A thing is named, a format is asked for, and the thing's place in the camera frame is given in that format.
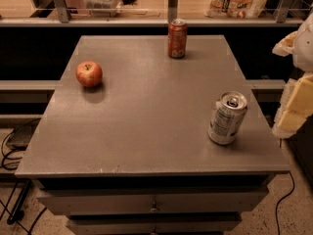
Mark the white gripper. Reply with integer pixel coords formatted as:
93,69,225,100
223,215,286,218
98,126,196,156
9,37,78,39
272,14,313,139

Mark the white 7up can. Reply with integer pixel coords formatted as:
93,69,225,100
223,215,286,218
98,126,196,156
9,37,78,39
208,91,247,145

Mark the red coke can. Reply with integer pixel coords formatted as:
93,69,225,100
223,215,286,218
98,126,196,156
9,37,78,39
168,19,187,58

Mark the dark cabinet at right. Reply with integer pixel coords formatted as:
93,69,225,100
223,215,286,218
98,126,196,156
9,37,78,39
290,117,313,188

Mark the printed snack bag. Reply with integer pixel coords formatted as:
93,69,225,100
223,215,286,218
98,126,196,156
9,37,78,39
204,0,267,19

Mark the grey drawer cabinet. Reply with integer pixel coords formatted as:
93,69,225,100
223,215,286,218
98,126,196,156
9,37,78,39
17,35,289,235

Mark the metal drawer knob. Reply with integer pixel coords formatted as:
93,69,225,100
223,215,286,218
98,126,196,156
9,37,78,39
150,203,159,213

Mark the red apple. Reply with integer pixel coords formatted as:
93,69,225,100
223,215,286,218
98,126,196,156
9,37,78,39
75,61,103,88

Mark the clear plastic container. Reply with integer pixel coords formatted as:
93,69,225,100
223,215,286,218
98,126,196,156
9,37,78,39
83,0,121,18

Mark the grey power adapter box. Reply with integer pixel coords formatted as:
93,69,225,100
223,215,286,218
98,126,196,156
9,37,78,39
6,125,35,150

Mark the grey metal shelf rail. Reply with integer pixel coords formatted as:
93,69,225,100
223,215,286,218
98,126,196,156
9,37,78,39
0,0,312,27

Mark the black cable right floor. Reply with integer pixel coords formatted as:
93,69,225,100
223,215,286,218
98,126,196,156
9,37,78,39
275,171,296,235

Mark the black cables left floor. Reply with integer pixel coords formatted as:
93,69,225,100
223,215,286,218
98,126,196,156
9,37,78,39
0,117,48,235

